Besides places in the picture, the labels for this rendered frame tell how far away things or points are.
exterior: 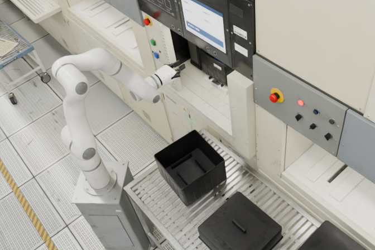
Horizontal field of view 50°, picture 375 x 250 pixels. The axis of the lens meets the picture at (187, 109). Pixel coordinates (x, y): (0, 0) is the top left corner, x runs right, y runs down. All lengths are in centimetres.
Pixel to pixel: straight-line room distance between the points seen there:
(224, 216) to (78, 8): 232
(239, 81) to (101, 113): 223
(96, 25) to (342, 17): 237
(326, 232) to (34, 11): 307
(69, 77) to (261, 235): 111
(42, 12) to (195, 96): 187
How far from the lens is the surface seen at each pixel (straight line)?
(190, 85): 257
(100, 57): 185
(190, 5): 187
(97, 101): 395
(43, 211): 339
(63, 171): 354
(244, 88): 176
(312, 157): 218
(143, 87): 201
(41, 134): 390
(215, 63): 236
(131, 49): 299
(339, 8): 129
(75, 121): 195
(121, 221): 247
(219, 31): 177
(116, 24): 330
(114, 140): 356
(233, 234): 196
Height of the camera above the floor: 263
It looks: 47 degrees down
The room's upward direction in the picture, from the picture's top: 12 degrees counter-clockwise
